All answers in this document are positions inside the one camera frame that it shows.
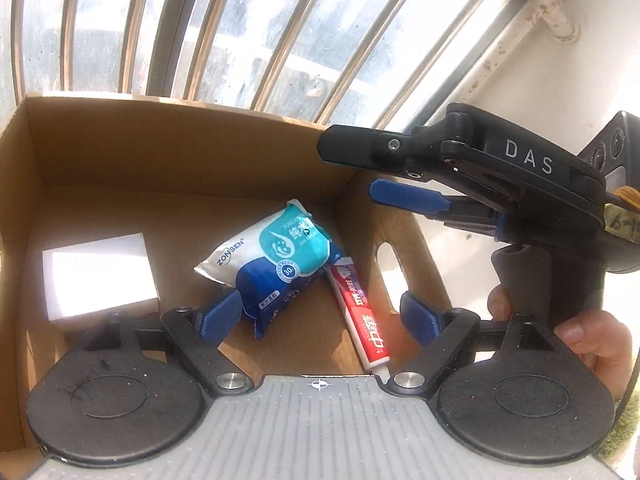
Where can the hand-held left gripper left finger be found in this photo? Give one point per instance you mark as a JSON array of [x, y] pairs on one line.
[[221, 317]]

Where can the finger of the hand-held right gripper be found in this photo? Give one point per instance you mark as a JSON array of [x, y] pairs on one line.
[[405, 197], [360, 147]]

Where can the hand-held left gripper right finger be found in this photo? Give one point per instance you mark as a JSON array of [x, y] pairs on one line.
[[420, 320]]

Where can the red toothpaste tube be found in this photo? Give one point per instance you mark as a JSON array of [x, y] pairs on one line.
[[362, 320]]

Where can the wet wipes pack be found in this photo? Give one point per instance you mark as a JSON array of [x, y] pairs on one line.
[[275, 265]]

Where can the white soap box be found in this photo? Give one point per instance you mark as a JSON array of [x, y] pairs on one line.
[[100, 280]]

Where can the brown cardboard box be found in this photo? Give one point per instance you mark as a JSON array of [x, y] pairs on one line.
[[150, 160]]

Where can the person's right hand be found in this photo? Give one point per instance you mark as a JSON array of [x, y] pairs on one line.
[[595, 340]]

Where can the metal window grille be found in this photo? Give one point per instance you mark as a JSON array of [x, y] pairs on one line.
[[200, 25]]

